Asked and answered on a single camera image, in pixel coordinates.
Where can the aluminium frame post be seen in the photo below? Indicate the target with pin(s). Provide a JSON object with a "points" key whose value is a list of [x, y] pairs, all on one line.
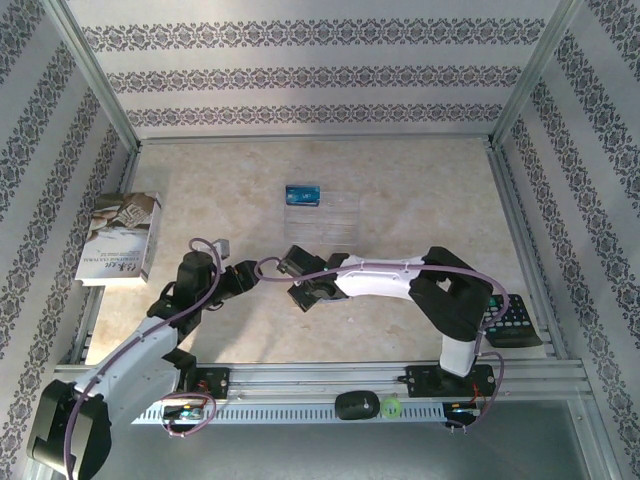
{"points": [[95, 75], [531, 75]]}

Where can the wide aluminium frame rail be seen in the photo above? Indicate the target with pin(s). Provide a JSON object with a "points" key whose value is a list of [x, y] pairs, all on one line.
{"points": [[310, 380]]}

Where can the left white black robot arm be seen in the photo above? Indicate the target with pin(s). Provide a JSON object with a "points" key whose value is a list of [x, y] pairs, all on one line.
{"points": [[125, 355]]}

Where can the black oval remote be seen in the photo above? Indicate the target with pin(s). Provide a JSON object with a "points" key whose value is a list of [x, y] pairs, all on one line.
{"points": [[355, 405]]}

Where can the thin aluminium frame rail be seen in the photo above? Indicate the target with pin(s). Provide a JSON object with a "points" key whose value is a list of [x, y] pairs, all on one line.
{"points": [[315, 140]]}

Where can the aluminium frame side rail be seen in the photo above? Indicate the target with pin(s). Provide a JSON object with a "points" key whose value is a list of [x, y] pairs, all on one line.
{"points": [[130, 167], [504, 172]]}

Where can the paperback book beige cover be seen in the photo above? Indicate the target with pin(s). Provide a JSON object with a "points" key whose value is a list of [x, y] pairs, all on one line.
{"points": [[120, 235]]}

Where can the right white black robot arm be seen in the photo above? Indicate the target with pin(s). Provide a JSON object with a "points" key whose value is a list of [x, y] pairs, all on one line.
{"points": [[375, 280]]}

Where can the black desk calculator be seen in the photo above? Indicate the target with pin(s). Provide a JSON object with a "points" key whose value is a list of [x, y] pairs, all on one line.
{"points": [[517, 325]]}

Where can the green tape roll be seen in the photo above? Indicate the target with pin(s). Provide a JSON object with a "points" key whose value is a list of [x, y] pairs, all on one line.
{"points": [[382, 407]]}

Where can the small circuit board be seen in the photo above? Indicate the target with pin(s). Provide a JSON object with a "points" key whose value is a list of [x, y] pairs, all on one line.
{"points": [[185, 414], [462, 411]]}

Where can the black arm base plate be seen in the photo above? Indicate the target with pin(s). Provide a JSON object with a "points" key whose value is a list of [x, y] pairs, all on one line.
{"points": [[425, 382], [217, 382]]}

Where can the clear acrylic card tray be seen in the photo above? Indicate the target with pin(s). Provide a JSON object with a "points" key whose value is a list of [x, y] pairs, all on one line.
{"points": [[340, 225]]}

